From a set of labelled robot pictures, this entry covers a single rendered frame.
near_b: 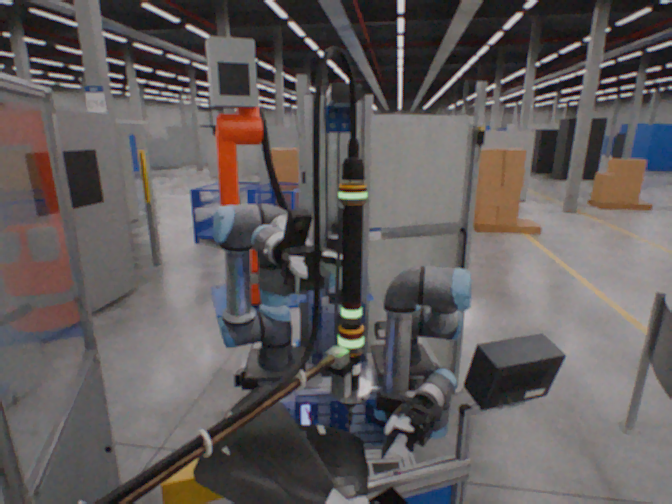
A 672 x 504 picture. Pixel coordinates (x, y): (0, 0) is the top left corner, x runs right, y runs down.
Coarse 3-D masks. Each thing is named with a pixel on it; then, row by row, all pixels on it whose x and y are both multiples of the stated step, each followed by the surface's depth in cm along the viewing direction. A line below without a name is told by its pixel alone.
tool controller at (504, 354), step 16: (528, 336) 138; (544, 336) 139; (480, 352) 131; (496, 352) 130; (512, 352) 131; (528, 352) 131; (544, 352) 132; (560, 352) 133; (480, 368) 132; (496, 368) 125; (512, 368) 127; (528, 368) 129; (544, 368) 131; (464, 384) 142; (480, 384) 133; (496, 384) 128; (512, 384) 131; (528, 384) 133; (544, 384) 137; (480, 400) 134; (496, 400) 133; (512, 400) 133
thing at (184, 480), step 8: (192, 464) 109; (184, 472) 107; (192, 472) 107; (168, 480) 104; (176, 480) 104; (184, 480) 104; (192, 480) 105; (160, 488) 103; (168, 488) 104; (176, 488) 104; (184, 488) 105; (192, 488) 106; (200, 488) 106; (168, 496) 104; (176, 496) 105; (184, 496) 106; (192, 496) 106; (200, 496) 107; (208, 496) 108; (216, 496) 109
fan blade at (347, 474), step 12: (312, 432) 102; (336, 432) 106; (312, 444) 98; (324, 444) 99; (336, 444) 100; (348, 444) 102; (360, 444) 104; (324, 456) 95; (336, 456) 96; (348, 456) 97; (360, 456) 98; (336, 468) 92; (348, 468) 93; (360, 468) 94; (336, 480) 89; (348, 480) 89; (360, 480) 90; (348, 492) 86; (360, 492) 86
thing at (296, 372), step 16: (336, 48) 55; (320, 64) 54; (320, 80) 54; (352, 80) 59; (320, 96) 54; (352, 96) 60; (352, 112) 61; (352, 128) 61; (304, 384) 61; (256, 400) 55; (240, 416) 52; (208, 432) 49; (192, 448) 47; (208, 448) 48; (160, 464) 44; (128, 480) 42; (144, 480) 43; (112, 496) 40
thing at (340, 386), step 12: (336, 360) 67; (348, 360) 69; (336, 372) 69; (348, 372) 69; (336, 384) 71; (348, 384) 71; (360, 384) 75; (336, 396) 72; (348, 396) 71; (360, 396) 71
